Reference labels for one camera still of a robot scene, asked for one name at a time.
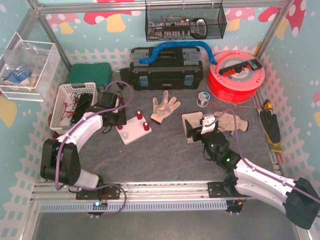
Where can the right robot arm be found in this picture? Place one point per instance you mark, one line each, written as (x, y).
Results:
(297, 199)

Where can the white knit glove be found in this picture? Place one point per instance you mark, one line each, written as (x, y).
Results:
(163, 109)
(227, 124)

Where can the white spring tray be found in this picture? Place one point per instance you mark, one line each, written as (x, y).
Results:
(192, 125)

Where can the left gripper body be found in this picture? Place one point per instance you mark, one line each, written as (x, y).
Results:
(88, 108)

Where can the black screwdriver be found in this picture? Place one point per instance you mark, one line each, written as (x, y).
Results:
(120, 85)

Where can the blue white gloves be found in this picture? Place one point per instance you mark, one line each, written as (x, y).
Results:
(19, 76)

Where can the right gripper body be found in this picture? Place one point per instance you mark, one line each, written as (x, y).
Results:
(197, 135)

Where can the white perforated basket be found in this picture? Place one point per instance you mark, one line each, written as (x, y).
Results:
(66, 103)

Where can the black wire mesh basket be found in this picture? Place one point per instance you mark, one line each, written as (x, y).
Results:
(184, 22)

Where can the grey slotted cable duct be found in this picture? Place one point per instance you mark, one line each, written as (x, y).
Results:
(131, 206)

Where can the orange black pliers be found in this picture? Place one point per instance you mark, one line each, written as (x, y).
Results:
(121, 98)

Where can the black battery holder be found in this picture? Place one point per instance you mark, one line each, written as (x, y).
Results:
(83, 103)

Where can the solder wire spool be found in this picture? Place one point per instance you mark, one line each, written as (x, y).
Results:
(203, 99)

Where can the red filament spool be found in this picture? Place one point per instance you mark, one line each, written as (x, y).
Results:
(236, 88)

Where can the aluminium rail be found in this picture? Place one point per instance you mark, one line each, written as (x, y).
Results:
(138, 192)

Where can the white peg board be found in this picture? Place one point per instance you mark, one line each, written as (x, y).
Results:
(133, 130)

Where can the black rubber glove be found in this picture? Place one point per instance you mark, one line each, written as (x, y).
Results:
(270, 125)

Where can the black power strip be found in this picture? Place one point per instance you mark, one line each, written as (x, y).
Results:
(252, 64)

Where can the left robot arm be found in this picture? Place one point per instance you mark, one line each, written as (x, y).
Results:
(60, 161)

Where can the green plastic case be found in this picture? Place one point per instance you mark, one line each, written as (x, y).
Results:
(99, 73)

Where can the clear acrylic box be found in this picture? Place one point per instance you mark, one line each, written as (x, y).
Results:
(41, 57)

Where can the black tool box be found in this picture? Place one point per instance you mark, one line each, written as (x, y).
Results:
(174, 69)

